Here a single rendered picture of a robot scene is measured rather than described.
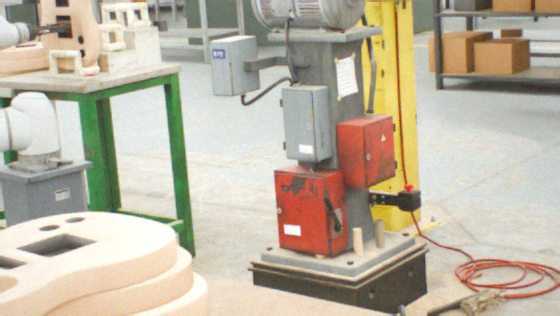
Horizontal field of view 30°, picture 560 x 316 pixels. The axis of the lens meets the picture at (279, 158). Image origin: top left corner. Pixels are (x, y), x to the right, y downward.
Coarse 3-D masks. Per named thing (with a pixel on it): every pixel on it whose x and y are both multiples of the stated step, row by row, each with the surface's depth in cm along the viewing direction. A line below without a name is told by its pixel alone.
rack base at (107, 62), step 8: (104, 56) 456; (112, 56) 457; (120, 56) 460; (128, 56) 464; (104, 64) 457; (112, 64) 457; (120, 64) 461; (128, 64) 464; (136, 64) 468; (104, 72) 459; (112, 72) 458; (120, 72) 461
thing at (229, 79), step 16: (224, 48) 380; (240, 48) 384; (256, 48) 391; (224, 64) 382; (240, 64) 385; (224, 80) 384; (240, 80) 385; (256, 80) 393; (288, 80) 389; (240, 96) 394; (256, 96) 394
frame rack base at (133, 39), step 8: (112, 32) 474; (128, 32) 467; (136, 32) 466; (144, 32) 470; (152, 32) 473; (112, 40) 475; (128, 40) 468; (136, 40) 466; (144, 40) 470; (152, 40) 474; (128, 48) 469; (136, 48) 467; (144, 48) 470; (152, 48) 474; (136, 56) 467; (144, 56) 471; (152, 56) 474; (160, 56) 478; (144, 64) 471; (152, 64) 475; (160, 64) 479
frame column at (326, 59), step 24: (312, 48) 386; (336, 48) 383; (360, 48) 396; (312, 72) 390; (336, 72) 386; (360, 72) 398; (336, 96) 387; (360, 96) 399; (336, 120) 388; (336, 144) 390; (336, 168) 393; (360, 192) 404; (360, 216) 405
